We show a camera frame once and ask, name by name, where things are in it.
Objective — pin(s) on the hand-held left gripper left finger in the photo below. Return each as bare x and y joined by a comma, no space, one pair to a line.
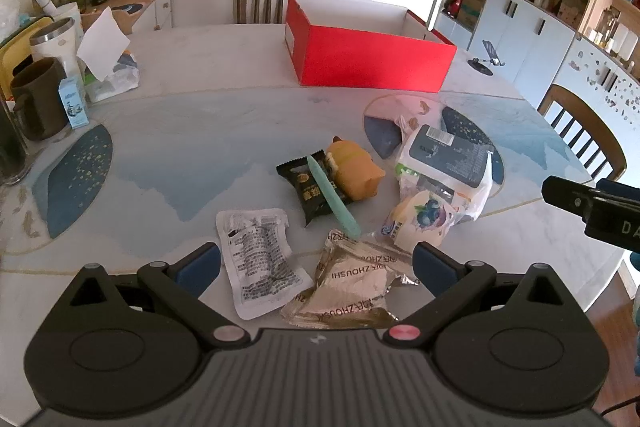
197,268

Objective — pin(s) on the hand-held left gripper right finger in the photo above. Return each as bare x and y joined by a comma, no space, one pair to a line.
436,268

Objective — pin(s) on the brown mug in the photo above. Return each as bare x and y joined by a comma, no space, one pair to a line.
37,102

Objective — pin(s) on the dark glass container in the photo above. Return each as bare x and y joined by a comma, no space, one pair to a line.
10,147

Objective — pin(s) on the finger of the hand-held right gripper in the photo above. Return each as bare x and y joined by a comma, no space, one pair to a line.
570,197
620,189

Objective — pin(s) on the black snack packet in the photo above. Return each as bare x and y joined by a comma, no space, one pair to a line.
299,179

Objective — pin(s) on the plastic tissue pack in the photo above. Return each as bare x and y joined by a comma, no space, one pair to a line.
105,47

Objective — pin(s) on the white sideboard cabinet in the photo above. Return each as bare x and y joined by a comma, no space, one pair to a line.
160,14

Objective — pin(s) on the red cardboard box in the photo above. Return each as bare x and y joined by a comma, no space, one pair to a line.
370,62

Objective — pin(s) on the blueberry snack packet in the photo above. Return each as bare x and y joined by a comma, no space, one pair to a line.
420,217

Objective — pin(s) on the white blue patterned desktop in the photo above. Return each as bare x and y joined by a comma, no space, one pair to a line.
200,132

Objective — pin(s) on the teal plastic stick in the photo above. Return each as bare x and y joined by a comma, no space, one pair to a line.
330,197

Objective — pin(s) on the silver printed snack packet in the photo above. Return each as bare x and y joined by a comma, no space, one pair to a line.
260,257

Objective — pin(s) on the small blue carton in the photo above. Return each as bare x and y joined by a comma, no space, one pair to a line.
74,104

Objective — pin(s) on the steel tumbler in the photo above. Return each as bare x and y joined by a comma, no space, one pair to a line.
52,44

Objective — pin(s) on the black phone stand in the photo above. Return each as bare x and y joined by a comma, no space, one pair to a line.
492,53

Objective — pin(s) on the white wooden wall cabinet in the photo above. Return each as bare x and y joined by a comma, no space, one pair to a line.
525,37

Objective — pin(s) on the clear pastry packet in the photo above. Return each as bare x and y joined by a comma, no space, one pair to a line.
350,287

